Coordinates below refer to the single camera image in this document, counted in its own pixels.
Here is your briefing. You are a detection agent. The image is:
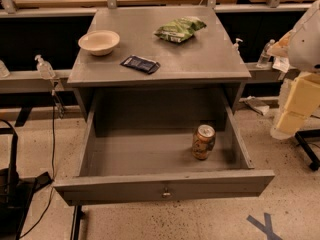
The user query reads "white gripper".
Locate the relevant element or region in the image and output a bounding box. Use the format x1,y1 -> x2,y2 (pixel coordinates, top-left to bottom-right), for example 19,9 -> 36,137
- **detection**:
270,73 -> 320,140

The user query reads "orange soda can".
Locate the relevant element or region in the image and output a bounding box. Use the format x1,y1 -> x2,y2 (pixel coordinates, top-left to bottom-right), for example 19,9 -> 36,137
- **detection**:
192,125 -> 216,160

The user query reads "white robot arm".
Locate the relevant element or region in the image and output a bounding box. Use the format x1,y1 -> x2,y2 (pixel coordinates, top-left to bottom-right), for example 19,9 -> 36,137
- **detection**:
268,0 -> 320,140

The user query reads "small pump bottle behind counter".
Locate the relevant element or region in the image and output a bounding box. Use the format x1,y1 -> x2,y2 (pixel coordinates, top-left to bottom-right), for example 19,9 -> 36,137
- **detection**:
233,38 -> 243,55

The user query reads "grey cabinet with counter top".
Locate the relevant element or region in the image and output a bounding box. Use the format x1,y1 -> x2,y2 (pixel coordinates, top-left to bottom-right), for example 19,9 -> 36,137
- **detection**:
68,6 -> 250,116

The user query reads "brass drawer knob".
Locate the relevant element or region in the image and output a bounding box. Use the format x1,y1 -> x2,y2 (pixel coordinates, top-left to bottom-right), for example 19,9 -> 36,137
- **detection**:
162,188 -> 172,199

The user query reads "open grey top drawer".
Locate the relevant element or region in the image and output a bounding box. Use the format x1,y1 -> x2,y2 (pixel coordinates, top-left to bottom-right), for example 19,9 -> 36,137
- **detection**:
54,88 -> 274,206

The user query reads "white crumpled paper packet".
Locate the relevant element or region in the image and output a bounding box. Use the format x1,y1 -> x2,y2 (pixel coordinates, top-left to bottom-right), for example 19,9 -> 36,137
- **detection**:
272,56 -> 290,73

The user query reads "clear plastic water bottle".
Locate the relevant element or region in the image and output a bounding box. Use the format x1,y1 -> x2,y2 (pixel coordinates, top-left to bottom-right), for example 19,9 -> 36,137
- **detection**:
256,39 -> 275,68

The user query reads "green chip bag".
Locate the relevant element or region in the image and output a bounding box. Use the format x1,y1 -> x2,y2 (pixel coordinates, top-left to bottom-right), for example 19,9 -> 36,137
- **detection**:
154,16 -> 207,43

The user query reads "dark blue snack packet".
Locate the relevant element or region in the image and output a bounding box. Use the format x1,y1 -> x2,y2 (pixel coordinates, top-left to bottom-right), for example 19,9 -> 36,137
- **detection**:
121,55 -> 160,74

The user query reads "beige ceramic bowl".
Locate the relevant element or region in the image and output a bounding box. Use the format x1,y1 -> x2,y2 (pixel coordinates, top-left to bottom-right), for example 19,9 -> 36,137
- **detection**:
78,30 -> 120,56

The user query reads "clear pump sanitizer bottle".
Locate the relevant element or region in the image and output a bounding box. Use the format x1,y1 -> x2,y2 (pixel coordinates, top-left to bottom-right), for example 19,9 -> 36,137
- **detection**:
35,55 -> 56,80

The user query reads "clear bottle at left edge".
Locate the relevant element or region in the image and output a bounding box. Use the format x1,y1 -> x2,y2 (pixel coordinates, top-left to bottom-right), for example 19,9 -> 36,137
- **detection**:
0,60 -> 10,78

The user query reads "black stand with cables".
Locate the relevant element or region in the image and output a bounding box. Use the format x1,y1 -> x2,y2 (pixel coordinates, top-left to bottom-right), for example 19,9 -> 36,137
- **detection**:
0,120 -> 53,240

